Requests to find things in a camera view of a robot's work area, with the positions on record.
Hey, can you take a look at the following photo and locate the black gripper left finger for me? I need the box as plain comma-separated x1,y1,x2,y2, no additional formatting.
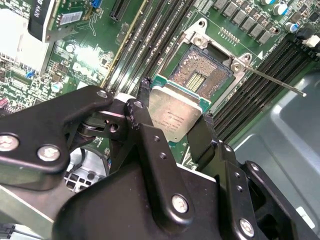
0,77,197,227

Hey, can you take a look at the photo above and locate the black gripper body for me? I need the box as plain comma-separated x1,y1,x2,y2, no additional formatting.
52,163,236,240

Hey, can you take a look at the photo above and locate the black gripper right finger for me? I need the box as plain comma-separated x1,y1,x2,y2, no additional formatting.
186,113,318,240

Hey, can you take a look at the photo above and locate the silver CPU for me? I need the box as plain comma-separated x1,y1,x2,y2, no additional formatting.
147,73,213,145

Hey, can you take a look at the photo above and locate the metal locking lever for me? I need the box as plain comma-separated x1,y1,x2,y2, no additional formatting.
245,64,308,98

